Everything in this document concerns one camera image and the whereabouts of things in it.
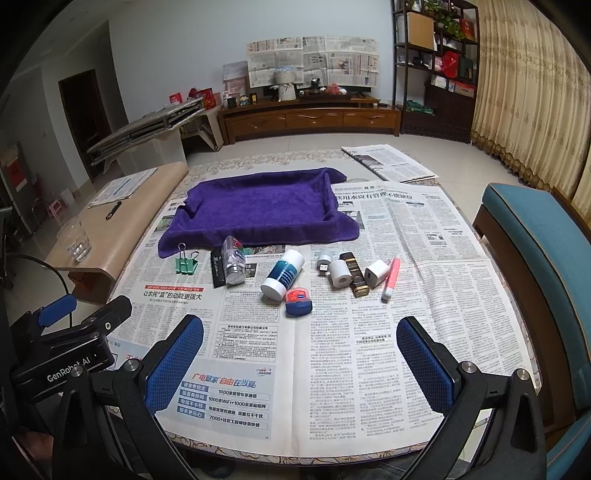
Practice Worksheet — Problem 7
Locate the purple towel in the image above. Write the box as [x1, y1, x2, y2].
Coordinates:
[158, 168, 360, 258]

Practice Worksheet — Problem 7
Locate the teal chair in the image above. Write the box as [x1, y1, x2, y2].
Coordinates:
[473, 183, 590, 479]

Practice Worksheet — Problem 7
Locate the wooden tv cabinet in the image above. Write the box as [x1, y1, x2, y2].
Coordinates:
[218, 95, 402, 145]

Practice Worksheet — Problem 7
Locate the green binder clip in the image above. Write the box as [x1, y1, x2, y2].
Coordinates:
[175, 243, 199, 275]

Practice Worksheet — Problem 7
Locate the folded table stack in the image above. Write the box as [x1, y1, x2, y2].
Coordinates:
[87, 96, 205, 166]

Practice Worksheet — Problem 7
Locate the folded newspaper far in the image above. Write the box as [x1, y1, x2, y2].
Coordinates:
[342, 144, 438, 183]

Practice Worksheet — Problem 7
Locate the blue white cream tube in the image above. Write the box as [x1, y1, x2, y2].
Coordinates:
[260, 249, 304, 302]

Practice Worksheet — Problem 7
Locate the beige curtain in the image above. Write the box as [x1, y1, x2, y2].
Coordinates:
[471, 1, 590, 219]

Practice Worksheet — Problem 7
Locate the black cable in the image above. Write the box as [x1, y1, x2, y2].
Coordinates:
[4, 253, 75, 324]

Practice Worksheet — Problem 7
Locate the white charger plug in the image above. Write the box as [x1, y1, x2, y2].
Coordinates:
[363, 260, 390, 289]

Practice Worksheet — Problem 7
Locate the paper sheet on bench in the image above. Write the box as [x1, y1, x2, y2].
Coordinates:
[88, 168, 157, 208]

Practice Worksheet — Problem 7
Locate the pink white pen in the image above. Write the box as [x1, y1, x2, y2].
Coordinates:
[382, 256, 402, 303]

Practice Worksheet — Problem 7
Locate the white tape roll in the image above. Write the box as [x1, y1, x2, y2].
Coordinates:
[329, 259, 353, 289]

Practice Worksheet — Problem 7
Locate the glass cup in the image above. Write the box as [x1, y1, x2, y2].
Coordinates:
[57, 216, 92, 262]

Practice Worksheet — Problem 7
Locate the clear candy bottle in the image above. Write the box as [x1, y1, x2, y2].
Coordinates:
[221, 235, 245, 286]

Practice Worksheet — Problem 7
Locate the newspaper covered television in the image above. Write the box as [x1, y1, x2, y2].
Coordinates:
[246, 36, 380, 88]

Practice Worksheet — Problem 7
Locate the newspaper on table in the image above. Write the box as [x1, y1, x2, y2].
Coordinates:
[109, 181, 537, 465]

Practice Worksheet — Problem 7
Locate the black gold lighter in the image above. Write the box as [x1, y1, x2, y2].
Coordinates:
[339, 252, 370, 298]

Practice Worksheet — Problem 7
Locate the black pen on bench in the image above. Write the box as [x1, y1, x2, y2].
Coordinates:
[105, 201, 122, 221]

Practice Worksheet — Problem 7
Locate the dark wooden shelf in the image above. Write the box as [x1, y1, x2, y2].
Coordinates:
[391, 0, 480, 143]

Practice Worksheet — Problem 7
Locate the beige bench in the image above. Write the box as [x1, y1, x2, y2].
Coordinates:
[46, 162, 188, 305]

